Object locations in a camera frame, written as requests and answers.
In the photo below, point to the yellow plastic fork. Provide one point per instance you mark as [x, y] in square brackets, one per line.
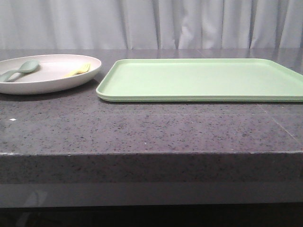
[82, 69]

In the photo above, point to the beige round plate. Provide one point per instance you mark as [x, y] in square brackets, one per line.
[50, 75]

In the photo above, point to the light green serving tray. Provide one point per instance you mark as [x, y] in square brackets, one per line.
[200, 80]

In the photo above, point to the light green spoon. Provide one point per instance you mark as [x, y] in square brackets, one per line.
[27, 67]

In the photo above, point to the white pleated curtain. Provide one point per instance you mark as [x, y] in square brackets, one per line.
[150, 24]

